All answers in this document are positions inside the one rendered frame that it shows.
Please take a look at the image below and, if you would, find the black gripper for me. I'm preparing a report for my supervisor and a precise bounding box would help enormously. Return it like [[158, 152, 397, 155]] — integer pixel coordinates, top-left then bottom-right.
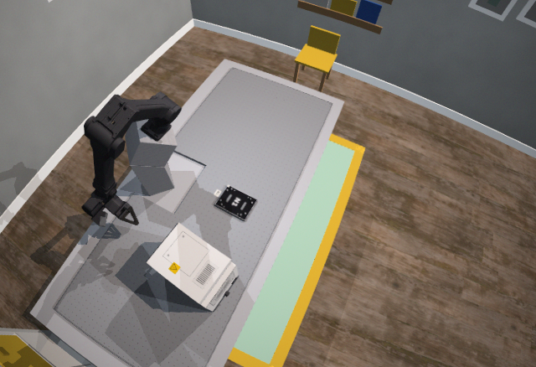
[[111, 194, 139, 225]]

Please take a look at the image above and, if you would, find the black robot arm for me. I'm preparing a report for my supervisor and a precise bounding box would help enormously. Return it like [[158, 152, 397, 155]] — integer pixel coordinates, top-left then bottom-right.
[[81, 91, 182, 227]]

